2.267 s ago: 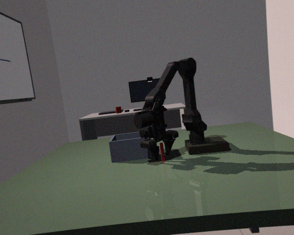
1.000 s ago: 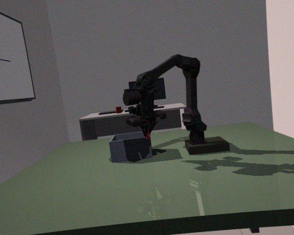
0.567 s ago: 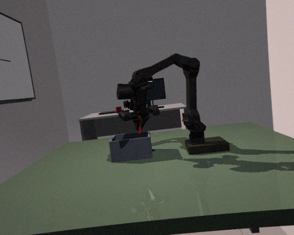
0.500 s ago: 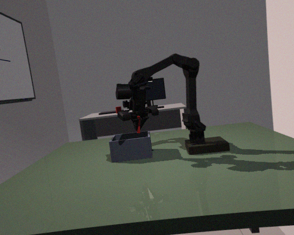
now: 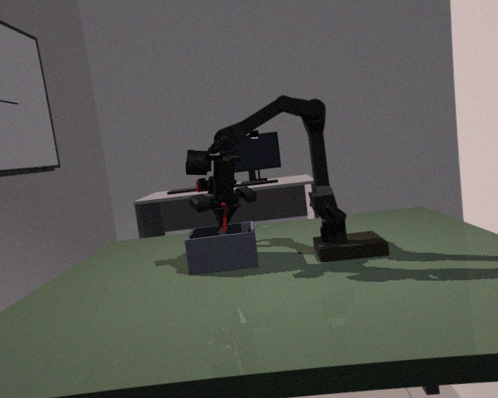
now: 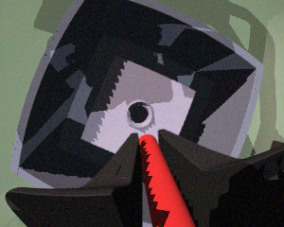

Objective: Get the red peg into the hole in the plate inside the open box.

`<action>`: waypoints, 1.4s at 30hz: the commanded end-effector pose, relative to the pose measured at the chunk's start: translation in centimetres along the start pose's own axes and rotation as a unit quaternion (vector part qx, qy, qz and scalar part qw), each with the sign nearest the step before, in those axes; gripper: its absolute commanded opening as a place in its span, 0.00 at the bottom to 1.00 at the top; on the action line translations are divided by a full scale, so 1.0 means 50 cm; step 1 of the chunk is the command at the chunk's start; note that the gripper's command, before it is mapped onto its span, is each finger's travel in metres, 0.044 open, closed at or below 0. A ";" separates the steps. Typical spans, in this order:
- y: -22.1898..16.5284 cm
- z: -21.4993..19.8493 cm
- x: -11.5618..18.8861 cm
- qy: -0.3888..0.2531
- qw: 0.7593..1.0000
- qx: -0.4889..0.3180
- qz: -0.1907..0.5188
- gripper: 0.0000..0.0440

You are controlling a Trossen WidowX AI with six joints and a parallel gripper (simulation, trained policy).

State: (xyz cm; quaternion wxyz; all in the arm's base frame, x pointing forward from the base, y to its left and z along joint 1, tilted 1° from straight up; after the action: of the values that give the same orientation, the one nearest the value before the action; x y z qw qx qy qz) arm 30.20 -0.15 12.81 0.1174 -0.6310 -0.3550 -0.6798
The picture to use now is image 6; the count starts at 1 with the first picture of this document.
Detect light grey plate with hole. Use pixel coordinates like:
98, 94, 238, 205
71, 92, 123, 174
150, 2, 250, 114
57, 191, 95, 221
81, 56, 196, 154

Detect dark open box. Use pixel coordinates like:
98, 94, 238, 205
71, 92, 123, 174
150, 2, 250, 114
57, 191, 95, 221
10, 0, 264, 189

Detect red peg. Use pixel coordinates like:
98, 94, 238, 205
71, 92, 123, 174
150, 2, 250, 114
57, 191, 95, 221
138, 135, 196, 227

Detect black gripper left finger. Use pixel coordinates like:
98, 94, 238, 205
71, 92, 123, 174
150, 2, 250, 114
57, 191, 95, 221
5, 133, 143, 227

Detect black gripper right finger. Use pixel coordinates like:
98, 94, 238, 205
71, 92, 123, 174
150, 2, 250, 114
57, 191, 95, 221
158, 130, 284, 227

